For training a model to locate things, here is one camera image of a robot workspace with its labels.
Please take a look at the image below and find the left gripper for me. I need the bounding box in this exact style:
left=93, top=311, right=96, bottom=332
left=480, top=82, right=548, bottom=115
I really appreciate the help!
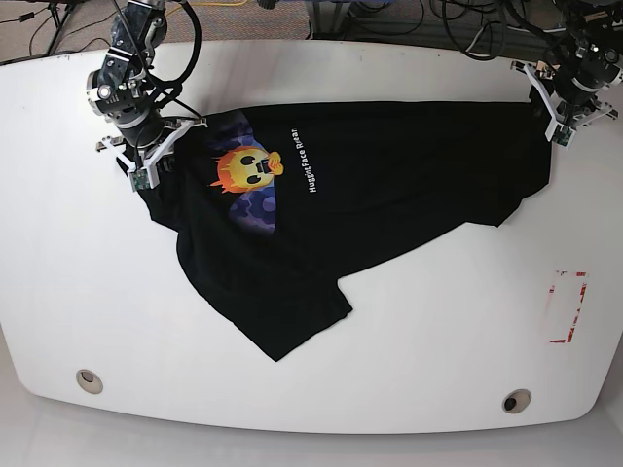
left=510, top=60, right=619, bottom=131

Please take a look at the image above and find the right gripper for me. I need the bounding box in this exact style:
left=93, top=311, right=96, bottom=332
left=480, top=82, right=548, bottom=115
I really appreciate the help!
left=95, top=115, right=207, bottom=170

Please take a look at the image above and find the table grommet hole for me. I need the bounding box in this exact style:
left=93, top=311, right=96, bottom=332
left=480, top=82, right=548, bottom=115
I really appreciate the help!
left=502, top=389, right=531, bottom=414
left=76, top=369, right=103, bottom=395

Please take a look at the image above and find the left table grommet hole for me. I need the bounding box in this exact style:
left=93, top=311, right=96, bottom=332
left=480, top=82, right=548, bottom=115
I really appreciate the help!
left=76, top=369, right=103, bottom=395

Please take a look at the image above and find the yellow cable on floor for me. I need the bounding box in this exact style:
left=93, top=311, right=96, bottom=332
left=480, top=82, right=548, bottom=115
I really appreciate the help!
left=179, top=0, right=254, bottom=11

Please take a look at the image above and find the right table grommet hole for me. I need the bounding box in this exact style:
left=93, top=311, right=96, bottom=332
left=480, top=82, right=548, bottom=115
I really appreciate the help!
left=502, top=389, right=531, bottom=414

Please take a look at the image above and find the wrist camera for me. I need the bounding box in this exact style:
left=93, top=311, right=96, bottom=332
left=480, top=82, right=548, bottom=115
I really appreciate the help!
left=128, top=166, right=160, bottom=192
left=545, top=119, right=576, bottom=149

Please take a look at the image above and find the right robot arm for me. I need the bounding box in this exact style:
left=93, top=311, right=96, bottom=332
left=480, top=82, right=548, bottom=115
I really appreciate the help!
left=87, top=1, right=202, bottom=161

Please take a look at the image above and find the black tripod stand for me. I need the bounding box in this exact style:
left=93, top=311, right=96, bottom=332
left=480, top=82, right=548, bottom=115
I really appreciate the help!
left=44, top=0, right=78, bottom=57

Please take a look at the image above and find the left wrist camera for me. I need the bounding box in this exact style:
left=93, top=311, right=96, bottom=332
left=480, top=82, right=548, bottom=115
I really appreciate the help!
left=545, top=119, right=576, bottom=149

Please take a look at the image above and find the black graphic t-shirt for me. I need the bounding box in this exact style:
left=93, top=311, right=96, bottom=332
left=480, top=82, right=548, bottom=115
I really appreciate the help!
left=140, top=102, right=552, bottom=360

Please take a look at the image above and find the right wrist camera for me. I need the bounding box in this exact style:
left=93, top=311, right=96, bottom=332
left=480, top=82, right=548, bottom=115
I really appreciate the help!
left=128, top=166, right=160, bottom=192

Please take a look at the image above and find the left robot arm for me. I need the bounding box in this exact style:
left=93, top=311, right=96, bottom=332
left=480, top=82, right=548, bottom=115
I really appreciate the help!
left=505, top=1, right=622, bottom=130

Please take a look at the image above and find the red tape rectangle marking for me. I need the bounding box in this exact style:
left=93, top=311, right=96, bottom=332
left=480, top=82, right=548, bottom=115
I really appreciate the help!
left=543, top=270, right=589, bottom=344

